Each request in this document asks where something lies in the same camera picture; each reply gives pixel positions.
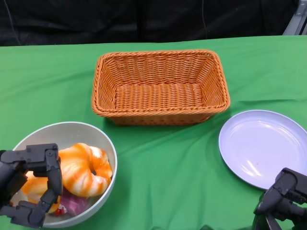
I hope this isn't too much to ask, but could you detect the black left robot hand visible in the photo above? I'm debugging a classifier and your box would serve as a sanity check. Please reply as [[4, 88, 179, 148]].
[[0, 143, 64, 229]]

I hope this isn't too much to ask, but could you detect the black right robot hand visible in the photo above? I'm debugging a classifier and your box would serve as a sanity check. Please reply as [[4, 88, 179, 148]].
[[253, 167, 307, 230]]

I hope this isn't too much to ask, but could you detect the orange striped croissant bread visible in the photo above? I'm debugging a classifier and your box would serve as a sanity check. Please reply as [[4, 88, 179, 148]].
[[59, 143, 113, 198], [21, 170, 62, 214]]

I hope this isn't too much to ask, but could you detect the pale grey round bowl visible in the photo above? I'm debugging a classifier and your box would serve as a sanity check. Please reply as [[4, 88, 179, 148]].
[[9, 121, 118, 229]]

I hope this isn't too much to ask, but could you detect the lavender round plate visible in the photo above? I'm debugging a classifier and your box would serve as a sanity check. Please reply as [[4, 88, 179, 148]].
[[218, 109, 307, 191]]

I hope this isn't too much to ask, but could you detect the magenta pink cake slice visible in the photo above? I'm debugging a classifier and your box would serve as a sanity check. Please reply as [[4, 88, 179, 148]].
[[59, 188, 90, 217]]

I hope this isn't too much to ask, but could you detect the orange wicker rectangular basket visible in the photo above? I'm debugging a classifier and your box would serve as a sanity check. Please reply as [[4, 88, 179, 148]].
[[91, 49, 231, 126]]

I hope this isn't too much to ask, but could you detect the green tablecloth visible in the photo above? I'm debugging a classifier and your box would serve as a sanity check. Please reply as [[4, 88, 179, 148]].
[[0, 33, 307, 230]]

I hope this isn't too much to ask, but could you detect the black backdrop curtain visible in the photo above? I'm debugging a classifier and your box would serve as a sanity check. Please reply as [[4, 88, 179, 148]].
[[0, 0, 296, 46]]

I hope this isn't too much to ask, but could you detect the grey metal frame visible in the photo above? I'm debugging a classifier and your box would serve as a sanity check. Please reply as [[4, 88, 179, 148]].
[[282, 0, 307, 36]]

